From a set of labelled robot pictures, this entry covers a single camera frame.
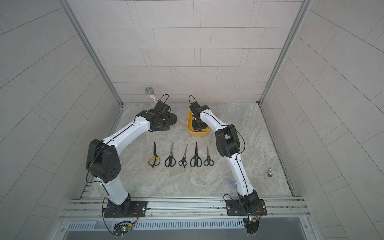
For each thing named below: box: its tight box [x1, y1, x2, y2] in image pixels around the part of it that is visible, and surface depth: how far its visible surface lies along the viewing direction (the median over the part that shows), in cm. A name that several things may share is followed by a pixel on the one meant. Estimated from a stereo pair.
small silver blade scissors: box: [203, 145, 215, 167], surface depth 88 cm
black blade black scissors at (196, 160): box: [190, 141, 202, 168], surface depth 88 cm
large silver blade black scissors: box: [164, 142, 176, 168], surface depth 88 cm
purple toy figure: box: [226, 179, 237, 189], surface depth 79 cm
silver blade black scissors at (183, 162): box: [178, 144, 188, 169], surface depth 88 cm
